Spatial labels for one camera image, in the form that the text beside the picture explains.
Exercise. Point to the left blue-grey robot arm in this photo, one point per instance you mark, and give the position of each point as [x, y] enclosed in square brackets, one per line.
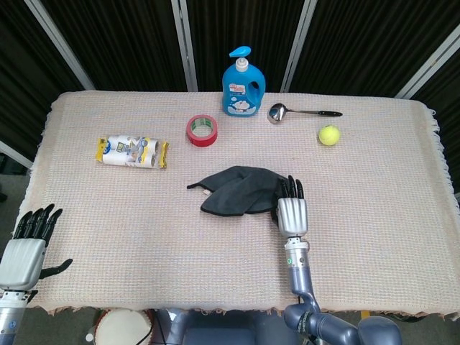
[10, 320]

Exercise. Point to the beige woven tablecloth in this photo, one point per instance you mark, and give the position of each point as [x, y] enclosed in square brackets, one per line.
[143, 233]

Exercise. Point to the white round stool red rim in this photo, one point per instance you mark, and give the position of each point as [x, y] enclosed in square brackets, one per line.
[118, 327]

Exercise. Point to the white rolls pack yellow ends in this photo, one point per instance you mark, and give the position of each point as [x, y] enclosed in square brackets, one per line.
[129, 152]

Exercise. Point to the blue pump detergent bottle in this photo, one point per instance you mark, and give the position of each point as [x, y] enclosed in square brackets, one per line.
[240, 97]

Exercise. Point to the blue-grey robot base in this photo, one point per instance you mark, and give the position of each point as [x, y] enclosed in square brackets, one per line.
[233, 330]

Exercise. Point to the dark grey cloth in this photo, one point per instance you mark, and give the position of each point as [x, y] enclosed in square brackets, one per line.
[233, 190]

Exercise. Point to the grey partition frame post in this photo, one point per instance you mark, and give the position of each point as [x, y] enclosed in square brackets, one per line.
[298, 43]
[14, 152]
[183, 43]
[427, 61]
[57, 43]

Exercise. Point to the left black-fingered silver robot hand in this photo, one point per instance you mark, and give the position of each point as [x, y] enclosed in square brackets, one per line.
[23, 262]

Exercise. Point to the yellow-green tennis ball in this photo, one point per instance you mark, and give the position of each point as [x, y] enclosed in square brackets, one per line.
[328, 135]

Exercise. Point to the right black-fingered silver robot hand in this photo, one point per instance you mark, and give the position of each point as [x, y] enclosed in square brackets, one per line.
[293, 215]

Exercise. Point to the red tape roll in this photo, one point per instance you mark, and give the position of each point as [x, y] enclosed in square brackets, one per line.
[201, 142]

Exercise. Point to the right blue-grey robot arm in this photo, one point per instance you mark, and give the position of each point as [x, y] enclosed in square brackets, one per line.
[302, 273]

